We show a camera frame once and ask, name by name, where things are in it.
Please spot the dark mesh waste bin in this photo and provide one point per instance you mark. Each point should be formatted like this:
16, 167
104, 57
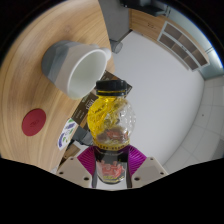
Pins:
116, 46

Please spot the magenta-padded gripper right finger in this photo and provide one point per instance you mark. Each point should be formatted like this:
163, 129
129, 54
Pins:
150, 170

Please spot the grey and white cup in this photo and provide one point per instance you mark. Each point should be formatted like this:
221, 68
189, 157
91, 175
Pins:
63, 63

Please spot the clear black-capped drink bottle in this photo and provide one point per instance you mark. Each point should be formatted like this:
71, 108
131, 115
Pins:
111, 113

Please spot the flat round red coaster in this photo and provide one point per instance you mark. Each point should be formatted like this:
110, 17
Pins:
34, 122

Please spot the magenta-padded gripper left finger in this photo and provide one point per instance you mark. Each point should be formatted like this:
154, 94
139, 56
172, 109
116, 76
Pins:
74, 170

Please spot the wooden shelf cabinet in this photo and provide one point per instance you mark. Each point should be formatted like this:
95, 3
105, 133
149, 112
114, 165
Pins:
173, 36

